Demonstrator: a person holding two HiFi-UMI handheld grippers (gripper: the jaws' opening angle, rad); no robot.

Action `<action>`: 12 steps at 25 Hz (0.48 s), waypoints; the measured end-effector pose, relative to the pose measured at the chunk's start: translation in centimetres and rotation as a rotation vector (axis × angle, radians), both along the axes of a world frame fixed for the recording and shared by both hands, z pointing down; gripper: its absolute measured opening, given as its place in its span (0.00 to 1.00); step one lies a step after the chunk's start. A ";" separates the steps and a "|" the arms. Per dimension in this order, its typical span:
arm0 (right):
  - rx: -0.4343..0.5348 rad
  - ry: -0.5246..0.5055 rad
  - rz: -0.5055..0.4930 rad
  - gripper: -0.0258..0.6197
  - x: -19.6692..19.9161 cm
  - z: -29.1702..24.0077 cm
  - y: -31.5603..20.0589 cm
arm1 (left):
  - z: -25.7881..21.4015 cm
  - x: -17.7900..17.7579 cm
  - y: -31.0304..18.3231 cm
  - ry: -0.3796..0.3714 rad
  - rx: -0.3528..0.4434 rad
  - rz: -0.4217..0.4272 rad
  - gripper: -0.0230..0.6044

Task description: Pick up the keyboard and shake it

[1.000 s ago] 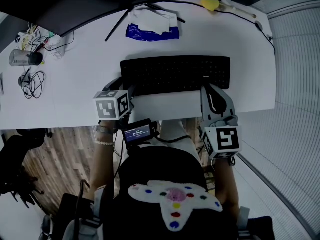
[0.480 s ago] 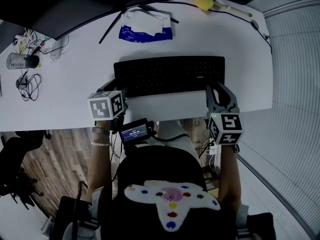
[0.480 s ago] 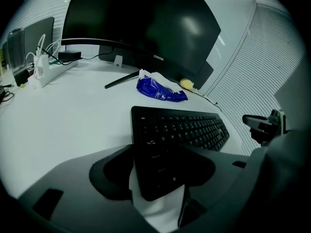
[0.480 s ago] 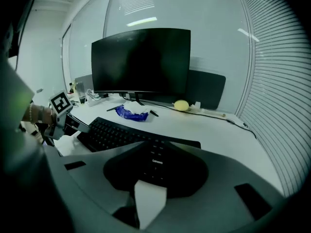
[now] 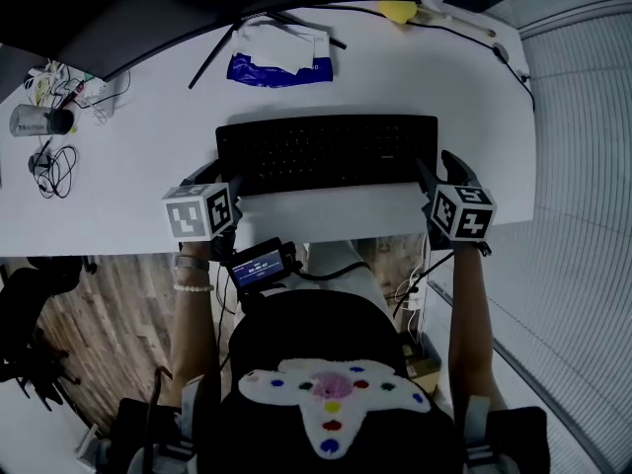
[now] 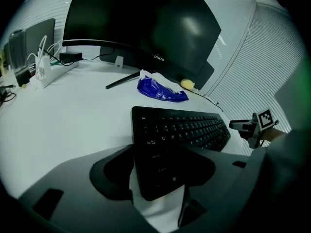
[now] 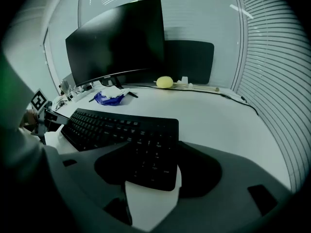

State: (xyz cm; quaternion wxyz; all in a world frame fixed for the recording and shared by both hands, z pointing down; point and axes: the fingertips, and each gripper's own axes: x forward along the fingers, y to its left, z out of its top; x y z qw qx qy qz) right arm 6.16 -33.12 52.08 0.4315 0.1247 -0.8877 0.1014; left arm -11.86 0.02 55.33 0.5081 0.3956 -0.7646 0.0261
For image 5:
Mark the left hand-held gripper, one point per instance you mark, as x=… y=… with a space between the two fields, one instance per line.
x=190 y=213

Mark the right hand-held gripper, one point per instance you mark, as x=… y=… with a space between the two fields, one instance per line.
x=461 y=213

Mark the black keyboard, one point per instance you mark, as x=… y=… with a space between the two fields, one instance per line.
x=326 y=151

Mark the person's left forearm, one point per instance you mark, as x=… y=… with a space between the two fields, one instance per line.
x=195 y=334

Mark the person's right forearm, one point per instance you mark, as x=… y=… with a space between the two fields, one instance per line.
x=471 y=324

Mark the grey wristwatch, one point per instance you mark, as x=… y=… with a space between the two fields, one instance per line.
x=191 y=263

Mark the blue and white plastic bag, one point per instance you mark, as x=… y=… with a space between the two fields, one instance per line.
x=276 y=69

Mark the small grey puck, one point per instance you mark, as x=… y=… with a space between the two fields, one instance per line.
x=501 y=52

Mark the wooden stick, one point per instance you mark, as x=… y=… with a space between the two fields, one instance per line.
x=464 y=22

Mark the yellow soft object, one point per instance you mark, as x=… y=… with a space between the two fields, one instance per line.
x=395 y=11

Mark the person's black top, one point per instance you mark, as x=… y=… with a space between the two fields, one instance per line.
x=316 y=329

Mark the black curved monitor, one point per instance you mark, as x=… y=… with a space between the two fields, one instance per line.
x=123 y=23

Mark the clear glass jar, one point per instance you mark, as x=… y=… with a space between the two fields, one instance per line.
x=34 y=120

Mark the brown cardboard box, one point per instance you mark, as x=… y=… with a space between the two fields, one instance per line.
x=422 y=368

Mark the black office chair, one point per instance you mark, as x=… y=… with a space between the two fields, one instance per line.
x=29 y=314

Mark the white plush patch coloured dots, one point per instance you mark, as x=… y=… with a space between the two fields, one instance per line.
x=331 y=413

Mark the black chair armrest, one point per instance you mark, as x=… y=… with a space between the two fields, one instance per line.
x=148 y=432
x=518 y=437

